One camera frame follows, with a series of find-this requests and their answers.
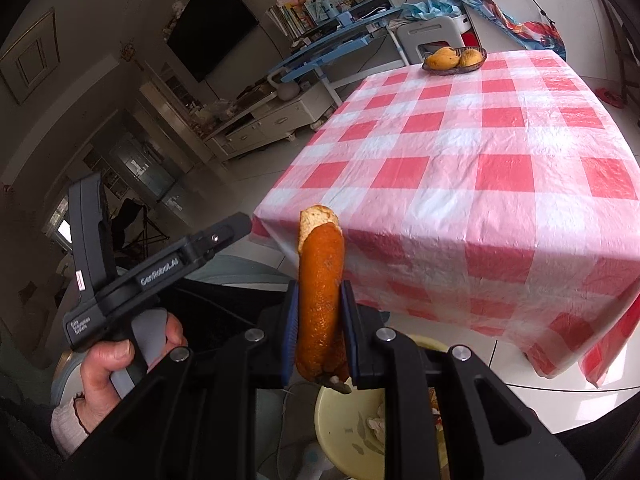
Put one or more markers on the person's left forearm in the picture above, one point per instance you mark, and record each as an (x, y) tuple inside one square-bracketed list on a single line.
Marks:
[(65, 425)]

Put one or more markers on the black wall television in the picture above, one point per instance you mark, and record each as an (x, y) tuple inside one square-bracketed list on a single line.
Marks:
[(215, 25)]

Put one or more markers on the person's left hand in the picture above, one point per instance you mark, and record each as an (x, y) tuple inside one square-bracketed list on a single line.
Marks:
[(100, 385)]

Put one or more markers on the orange peel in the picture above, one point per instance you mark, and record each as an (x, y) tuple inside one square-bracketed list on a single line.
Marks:
[(320, 300)]

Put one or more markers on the woven fruit basket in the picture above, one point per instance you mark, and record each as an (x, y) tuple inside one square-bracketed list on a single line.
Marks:
[(452, 69)]

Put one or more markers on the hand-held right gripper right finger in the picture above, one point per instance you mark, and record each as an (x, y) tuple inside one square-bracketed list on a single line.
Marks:
[(350, 340)]

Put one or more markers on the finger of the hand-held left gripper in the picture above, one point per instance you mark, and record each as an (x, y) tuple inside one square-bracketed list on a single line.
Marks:
[(87, 230), (220, 235)]

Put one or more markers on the row of books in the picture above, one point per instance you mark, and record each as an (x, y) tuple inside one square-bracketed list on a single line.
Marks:
[(295, 20)]

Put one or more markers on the cream television cabinet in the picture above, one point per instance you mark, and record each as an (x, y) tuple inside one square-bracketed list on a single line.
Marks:
[(265, 125)]

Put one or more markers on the blue study desk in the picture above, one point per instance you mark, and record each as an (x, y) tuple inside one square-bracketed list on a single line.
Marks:
[(340, 45)]

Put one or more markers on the yellow mango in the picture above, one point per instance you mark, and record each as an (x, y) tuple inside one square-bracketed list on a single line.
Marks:
[(442, 57), (470, 56)]

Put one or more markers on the yellow plastic bin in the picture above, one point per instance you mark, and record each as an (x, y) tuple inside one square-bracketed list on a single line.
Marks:
[(340, 420)]

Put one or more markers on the white plastic stool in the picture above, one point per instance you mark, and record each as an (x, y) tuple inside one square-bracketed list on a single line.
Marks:
[(430, 35)]

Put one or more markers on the blue plastic bag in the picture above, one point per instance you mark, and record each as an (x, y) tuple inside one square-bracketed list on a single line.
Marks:
[(432, 2)]

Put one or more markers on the black folding chair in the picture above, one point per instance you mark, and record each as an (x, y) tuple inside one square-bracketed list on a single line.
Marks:
[(135, 220)]

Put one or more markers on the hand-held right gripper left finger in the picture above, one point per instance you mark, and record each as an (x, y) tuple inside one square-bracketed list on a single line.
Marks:
[(291, 340)]

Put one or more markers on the beige kettlebell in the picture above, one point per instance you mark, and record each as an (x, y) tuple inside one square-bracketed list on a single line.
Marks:
[(287, 91)]

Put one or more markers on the red white checked tablecloth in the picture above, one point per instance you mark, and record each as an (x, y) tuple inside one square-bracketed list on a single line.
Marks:
[(500, 185)]

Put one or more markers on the red slipper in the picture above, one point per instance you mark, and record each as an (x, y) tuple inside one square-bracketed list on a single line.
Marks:
[(610, 97)]

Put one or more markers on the colourful printed bag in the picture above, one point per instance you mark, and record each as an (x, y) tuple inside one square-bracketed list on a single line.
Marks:
[(500, 10)]

